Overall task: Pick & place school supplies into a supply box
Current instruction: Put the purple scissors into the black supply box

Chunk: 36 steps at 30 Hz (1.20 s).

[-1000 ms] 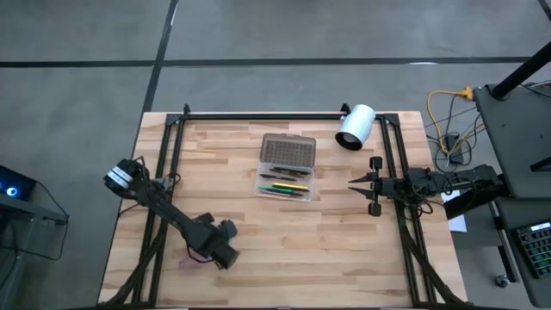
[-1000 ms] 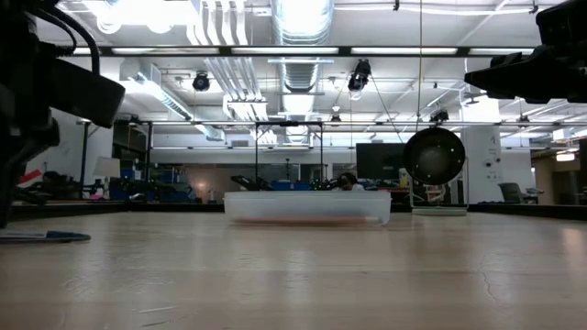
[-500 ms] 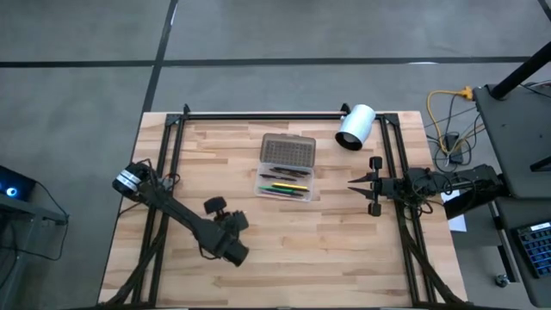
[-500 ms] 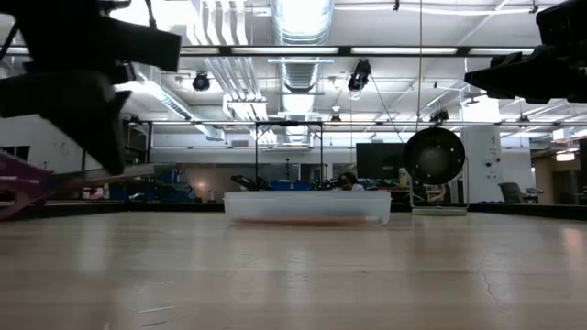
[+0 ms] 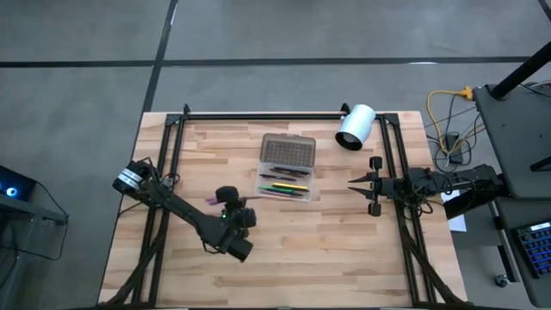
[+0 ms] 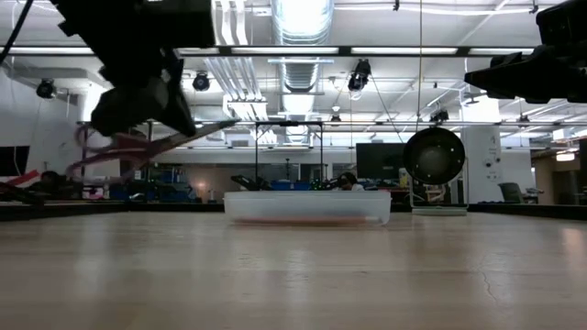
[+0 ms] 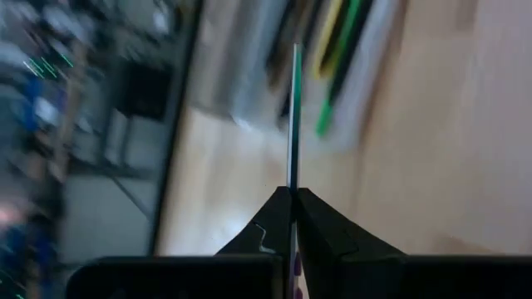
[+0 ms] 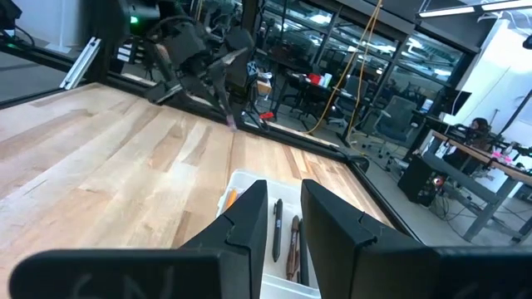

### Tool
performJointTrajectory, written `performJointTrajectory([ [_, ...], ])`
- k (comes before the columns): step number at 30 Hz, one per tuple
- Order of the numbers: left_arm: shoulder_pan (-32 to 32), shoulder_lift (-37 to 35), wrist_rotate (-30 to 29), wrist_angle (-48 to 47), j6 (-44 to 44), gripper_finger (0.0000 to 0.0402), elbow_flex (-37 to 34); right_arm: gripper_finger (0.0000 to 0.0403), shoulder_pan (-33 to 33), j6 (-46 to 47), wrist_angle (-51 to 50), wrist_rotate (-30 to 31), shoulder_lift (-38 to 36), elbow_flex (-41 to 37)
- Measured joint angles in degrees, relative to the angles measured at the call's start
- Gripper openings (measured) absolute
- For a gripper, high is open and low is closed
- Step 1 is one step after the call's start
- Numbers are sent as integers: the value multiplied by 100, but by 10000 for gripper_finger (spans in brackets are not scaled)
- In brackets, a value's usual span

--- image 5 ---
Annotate green marker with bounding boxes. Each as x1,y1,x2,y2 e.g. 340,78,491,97
259,185,302,195

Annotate dark grey side desk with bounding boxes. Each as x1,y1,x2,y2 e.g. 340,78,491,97
443,84,551,309

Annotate yellow highlighter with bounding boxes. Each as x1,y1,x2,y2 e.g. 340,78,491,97
271,182,311,192

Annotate black diagonal pole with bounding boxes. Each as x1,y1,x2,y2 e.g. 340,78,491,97
490,40,551,100

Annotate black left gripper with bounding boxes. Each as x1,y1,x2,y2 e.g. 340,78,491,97
214,185,258,240

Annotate black aluminium table frame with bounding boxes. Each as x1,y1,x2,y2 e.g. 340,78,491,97
101,102,466,309

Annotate purple scissors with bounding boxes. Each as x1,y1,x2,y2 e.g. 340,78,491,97
205,194,263,207

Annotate keyboard with blue keys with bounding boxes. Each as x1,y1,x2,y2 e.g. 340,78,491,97
511,221,551,279

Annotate yellow power cable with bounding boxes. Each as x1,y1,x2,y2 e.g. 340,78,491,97
426,85,474,156

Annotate black power adapter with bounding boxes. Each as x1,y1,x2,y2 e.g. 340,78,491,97
443,133,465,164

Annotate black computer with blue light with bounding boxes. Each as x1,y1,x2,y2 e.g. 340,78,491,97
0,165,38,202

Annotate clear plastic supply box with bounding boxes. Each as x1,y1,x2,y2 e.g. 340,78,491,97
253,132,317,202

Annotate white paper sheet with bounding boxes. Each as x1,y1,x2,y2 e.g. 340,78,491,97
439,189,468,233

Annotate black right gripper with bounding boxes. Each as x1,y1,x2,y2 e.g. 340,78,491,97
347,157,408,216

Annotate white spotlight lamp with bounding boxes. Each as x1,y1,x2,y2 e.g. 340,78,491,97
334,102,378,152

